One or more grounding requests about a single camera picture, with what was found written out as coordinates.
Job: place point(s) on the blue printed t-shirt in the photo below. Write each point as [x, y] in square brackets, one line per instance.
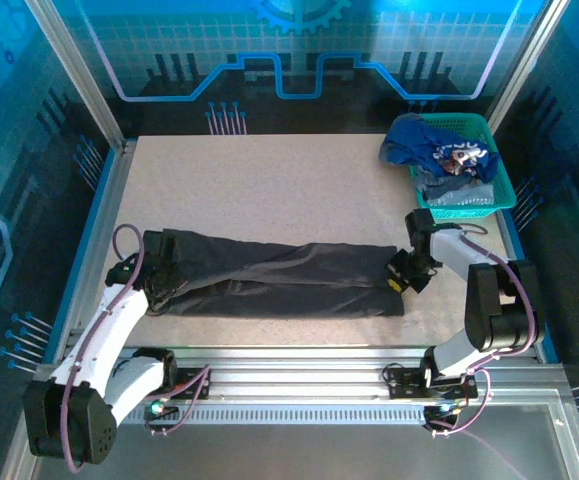
[409, 145]

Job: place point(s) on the dark grey trousers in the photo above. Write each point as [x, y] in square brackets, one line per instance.
[279, 280]

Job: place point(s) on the aluminium frame post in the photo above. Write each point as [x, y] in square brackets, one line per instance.
[81, 85]
[519, 70]

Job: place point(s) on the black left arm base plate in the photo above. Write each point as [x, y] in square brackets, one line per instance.
[191, 376]

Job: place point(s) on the aluminium mounting beam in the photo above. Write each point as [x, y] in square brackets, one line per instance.
[294, 375]

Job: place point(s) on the teal plastic basket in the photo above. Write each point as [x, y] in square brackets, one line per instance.
[464, 212]

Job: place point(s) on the left controller board green light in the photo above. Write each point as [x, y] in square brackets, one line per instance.
[161, 412]

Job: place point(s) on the right controller board green light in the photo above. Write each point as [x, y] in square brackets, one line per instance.
[441, 411]

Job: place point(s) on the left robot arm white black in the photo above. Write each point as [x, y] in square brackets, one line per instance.
[104, 325]

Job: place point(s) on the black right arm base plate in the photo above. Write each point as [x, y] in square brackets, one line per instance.
[404, 385]

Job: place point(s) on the controller board green light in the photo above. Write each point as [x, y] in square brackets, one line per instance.
[441, 411]
[161, 412]

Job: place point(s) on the grey metal panel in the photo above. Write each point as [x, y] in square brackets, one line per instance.
[294, 450]

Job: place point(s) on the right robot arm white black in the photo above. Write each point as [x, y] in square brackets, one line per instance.
[449, 250]

